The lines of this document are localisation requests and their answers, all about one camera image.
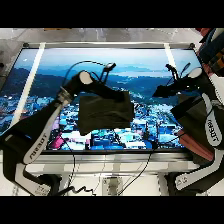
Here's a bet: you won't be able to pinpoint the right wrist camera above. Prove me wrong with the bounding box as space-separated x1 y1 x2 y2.
165 63 179 81

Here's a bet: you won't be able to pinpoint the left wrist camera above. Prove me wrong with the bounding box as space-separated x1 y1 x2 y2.
99 62 117 83

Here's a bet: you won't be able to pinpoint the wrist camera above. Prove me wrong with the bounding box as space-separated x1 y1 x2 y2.
165 63 179 81
99 62 117 83

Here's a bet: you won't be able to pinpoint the dark green pants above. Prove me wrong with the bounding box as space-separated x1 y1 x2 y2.
77 91 136 136

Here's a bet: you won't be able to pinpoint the silver frame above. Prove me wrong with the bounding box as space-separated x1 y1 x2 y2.
0 40 224 197

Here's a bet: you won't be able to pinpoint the heap of clothes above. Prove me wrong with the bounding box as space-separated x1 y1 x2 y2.
195 28 224 78

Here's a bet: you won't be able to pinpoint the black cable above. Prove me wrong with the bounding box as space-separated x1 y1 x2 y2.
59 185 97 197
60 134 78 189
64 60 110 86
117 130 188 197

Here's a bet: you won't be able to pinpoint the dark brown garment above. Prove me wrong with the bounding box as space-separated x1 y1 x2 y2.
170 94 224 152

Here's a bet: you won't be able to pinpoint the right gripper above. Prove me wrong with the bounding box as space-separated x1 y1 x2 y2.
159 82 182 98

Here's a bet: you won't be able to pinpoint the red garment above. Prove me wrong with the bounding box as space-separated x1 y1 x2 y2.
180 130 215 162

